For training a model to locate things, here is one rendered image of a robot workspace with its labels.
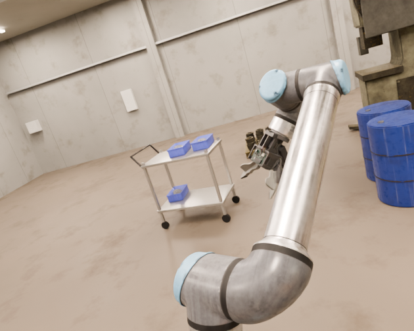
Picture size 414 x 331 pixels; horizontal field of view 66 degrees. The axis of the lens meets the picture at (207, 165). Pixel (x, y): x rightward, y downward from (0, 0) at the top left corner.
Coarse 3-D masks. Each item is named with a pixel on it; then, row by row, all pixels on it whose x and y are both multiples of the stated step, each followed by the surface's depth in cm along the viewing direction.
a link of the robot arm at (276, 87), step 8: (272, 72) 90; (280, 72) 88; (288, 72) 89; (264, 80) 91; (272, 80) 89; (280, 80) 87; (288, 80) 87; (264, 88) 91; (272, 88) 89; (280, 88) 87; (288, 88) 87; (264, 96) 90; (272, 96) 88; (280, 96) 88; (288, 96) 88; (296, 96) 87; (272, 104) 95; (280, 104) 92; (288, 104) 93; (296, 104) 95
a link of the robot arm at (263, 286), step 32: (320, 64) 83; (320, 96) 76; (320, 128) 72; (288, 160) 70; (320, 160) 68; (288, 192) 64; (288, 224) 60; (256, 256) 58; (288, 256) 55; (256, 288) 55; (288, 288) 54; (256, 320) 56
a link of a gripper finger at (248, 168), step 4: (244, 164) 109; (248, 164) 110; (252, 164) 110; (256, 164) 110; (244, 168) 111; (248, 168) 112; (252, 168) 111; (256, 168) 111; (244, 172) 114; (248, 172) 112; (244, 176) 113
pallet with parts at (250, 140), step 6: (252, 132) 665; (258, 132) 639; (246, 138) 618; (252, 138) 609; (258, 138) 645; (246, 144) 618; (252, 144) 610; (258, 144) 614; (246, 150) 622; (246, 156) 617
